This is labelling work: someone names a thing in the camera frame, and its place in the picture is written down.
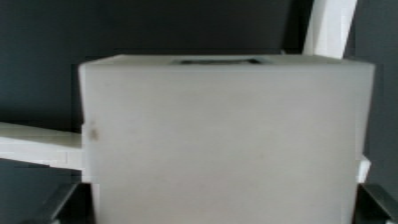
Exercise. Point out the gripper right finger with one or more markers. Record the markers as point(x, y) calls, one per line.
point(378, 206)

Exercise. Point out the white cabinet body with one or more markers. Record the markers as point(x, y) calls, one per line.
point(330, 27)

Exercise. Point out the white cabinet top block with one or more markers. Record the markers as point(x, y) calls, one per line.
point(225, 138)

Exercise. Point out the white bar piece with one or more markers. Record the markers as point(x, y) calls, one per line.
point(42, 146)

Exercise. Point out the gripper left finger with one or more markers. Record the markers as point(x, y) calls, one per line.
point(69, 208)

